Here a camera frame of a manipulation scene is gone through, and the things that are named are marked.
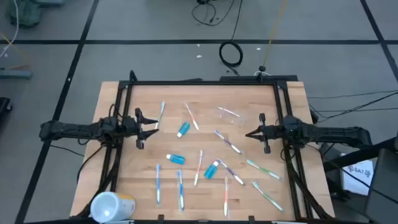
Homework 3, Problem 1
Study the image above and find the black metal table frame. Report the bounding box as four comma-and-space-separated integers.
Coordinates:
73, 70, 333, 224

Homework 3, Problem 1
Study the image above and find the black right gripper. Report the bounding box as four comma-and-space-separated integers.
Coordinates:
244, 113, 285, 154

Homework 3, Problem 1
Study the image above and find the thin black floor cable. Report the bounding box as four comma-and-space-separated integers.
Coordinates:
307, 90, 398, 100

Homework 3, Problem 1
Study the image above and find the green white wrapped toothbrush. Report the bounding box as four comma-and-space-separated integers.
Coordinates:
246, 159, 284, 182
251, 180, 285, 213

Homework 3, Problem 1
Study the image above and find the white box with print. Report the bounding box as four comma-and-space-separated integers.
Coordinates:
340, 152, 376, 197

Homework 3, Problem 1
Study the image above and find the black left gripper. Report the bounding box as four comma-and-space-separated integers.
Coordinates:
123, 107, 160, 150

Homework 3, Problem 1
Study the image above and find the long yellow cable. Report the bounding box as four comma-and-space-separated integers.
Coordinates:
262, 0, 289, 68

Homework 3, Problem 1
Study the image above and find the grey metal desk foot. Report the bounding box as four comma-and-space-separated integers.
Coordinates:
0, 68, 33, 80

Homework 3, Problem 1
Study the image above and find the purple white toothbrush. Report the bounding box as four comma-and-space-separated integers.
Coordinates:
213, 129, 243, 155
216, 158, 246, 187

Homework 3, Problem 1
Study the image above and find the coiled black cable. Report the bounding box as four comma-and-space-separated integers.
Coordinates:
218, 0, 244, 76

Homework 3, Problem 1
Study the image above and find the clear plastic cup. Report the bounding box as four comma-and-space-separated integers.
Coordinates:
215, 105, 247, 128

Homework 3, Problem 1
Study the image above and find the black ball-head camera mount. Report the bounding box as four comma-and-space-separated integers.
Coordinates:
254, 65, 272, 83

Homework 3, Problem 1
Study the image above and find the black slanted beam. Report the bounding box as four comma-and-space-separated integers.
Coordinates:
322, 136, 398, 172

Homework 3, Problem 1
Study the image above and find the black object on floor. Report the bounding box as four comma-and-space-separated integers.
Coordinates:
0, 96, 13, 125

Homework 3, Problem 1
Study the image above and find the yellow orange cable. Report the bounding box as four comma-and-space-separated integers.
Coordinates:
0, 32, 32, 71

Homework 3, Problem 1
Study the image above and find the blue white toothbrush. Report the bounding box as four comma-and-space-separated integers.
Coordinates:
177, 169, 185, 212
154, 101, 166, 130
154, 163, 162, 206

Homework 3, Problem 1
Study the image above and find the thin white cable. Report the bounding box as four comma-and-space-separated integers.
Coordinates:
0, 0, 20, 58

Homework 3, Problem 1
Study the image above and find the thin black tangled cable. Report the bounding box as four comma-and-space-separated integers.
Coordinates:
190, 0, 237, 27

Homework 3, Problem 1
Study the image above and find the green fabric bag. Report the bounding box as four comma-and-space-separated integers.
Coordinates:
5, 0, 44, 28

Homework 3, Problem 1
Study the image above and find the black chair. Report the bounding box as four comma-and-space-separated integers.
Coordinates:
363, 147, 398, 224

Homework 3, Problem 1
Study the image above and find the white canister with yellow label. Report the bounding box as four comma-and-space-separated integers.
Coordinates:
90, 191, 137, 224

